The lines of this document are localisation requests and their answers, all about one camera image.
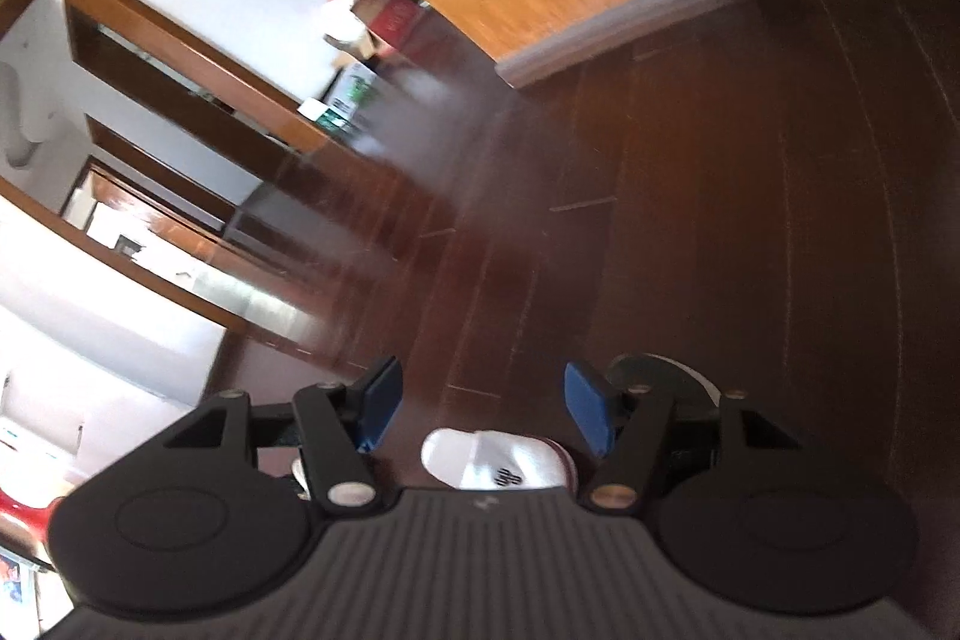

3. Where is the red carton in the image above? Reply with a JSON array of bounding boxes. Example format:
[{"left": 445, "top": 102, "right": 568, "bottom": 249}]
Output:
[{"left": 373, "top": 0, "right": 422, "bottom": 47}]

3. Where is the white slipper with maroon trim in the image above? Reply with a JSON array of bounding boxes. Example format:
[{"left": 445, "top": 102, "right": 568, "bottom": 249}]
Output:
[{"left": 421, "top": 428, "right": 580, "bottom": 492}]

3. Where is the red vase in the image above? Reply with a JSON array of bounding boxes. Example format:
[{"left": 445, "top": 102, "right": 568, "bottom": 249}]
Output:
[{"left": 0, "top": 488, "right": 70, "bottom": 548}]

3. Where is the wooden door frame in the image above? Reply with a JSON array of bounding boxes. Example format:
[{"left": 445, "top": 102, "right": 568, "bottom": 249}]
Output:
[
  {"left": 0, "top": 0, "right": 332, "bottom": 158},
  {"left": 0, "top": 175, "right": 250, "bottom": 335}
]

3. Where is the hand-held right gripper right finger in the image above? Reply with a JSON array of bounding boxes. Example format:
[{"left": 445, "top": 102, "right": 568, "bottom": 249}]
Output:
[{"left": 564, "top": 362, "right": 803, "bottom": 512}]

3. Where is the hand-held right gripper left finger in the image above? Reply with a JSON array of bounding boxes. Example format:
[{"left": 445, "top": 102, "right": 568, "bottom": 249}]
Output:
[{"left": 161, "top": 355, "right": 406, "bottom": 515}]

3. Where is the grey knit sneaker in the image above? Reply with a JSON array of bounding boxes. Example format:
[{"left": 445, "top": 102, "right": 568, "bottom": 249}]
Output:
[{"left": 607, "top": 351, "right": 722, "bottom": 420}]

